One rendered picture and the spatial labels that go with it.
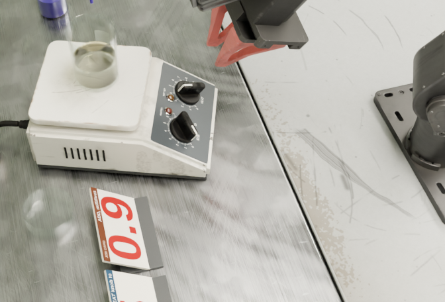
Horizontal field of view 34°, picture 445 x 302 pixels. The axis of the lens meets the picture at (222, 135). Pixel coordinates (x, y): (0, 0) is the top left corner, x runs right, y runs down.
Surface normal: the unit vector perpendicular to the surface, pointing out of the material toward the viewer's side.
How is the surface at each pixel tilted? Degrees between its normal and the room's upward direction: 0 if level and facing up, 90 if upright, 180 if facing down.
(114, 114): 0
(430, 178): 0
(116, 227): 40
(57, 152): 90
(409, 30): 0
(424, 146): 90
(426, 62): 59
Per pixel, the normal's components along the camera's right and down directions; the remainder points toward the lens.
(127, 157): -0.07, 0.79
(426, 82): -0.83, -0.45
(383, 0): 0.04, -0.62
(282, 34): 0.53, -0.49
